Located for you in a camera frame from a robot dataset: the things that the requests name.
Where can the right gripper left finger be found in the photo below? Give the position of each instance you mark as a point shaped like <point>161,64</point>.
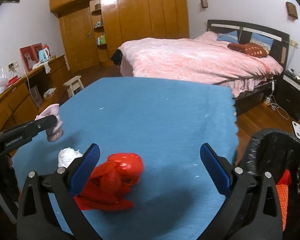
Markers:
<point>47,209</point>

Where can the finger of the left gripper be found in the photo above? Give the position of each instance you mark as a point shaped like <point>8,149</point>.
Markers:
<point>16,137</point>

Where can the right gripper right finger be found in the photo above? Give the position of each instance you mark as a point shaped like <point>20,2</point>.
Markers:
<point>251,209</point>

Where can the orange foam net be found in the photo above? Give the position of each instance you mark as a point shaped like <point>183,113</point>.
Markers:
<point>282,188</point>

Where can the pale pink cloth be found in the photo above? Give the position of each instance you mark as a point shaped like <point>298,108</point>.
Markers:
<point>54,129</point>

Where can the white tissue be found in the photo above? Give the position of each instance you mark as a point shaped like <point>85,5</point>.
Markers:
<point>66,156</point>

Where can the red plastic bag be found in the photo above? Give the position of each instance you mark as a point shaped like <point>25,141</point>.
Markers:
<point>129,167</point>

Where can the black lined trash bin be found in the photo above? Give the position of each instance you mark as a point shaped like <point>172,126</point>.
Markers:
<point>275,151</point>

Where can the wooden sideboard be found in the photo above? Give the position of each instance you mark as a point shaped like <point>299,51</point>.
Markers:
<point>27,97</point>

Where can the red framed photo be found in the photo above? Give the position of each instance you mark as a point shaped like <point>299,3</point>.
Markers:
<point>30,55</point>

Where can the blue electric kettle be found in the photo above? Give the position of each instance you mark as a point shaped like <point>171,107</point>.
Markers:
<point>44,55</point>

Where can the small white wooden stool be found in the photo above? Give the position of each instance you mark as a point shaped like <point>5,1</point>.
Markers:
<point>73,84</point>

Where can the dark nightstand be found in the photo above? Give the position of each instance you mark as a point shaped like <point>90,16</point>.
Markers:
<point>287,94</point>

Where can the wooden wardrobe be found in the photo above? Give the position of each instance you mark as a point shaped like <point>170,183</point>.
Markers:
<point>92,30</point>

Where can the blue felt table cloth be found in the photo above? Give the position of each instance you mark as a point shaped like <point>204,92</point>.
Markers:
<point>165,122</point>

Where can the black garment on bed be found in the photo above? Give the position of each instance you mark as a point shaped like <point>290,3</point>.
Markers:
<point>117,57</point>

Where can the pink bed cover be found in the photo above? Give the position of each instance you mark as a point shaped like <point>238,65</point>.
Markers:
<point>204,59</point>

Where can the brown dotted pillow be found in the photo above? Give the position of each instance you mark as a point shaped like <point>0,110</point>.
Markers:
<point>250,49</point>

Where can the right blue pillow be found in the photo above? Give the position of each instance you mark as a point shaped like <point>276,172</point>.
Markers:
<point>263,41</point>

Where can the blue pillow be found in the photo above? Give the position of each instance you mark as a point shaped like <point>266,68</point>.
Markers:
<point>263,41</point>
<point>231,37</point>

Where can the left blue pillow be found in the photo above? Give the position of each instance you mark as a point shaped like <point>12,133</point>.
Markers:
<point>231,37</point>

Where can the dark wooden bed frame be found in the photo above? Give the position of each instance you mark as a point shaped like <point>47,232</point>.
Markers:
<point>278,50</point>

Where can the right wall lamp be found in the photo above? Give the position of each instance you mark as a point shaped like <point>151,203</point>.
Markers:
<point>291,10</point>

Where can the wall lamp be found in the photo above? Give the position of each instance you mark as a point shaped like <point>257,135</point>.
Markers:
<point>291,10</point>
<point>204,4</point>

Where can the left wall lamp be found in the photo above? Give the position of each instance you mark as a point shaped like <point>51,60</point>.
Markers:
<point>204,4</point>

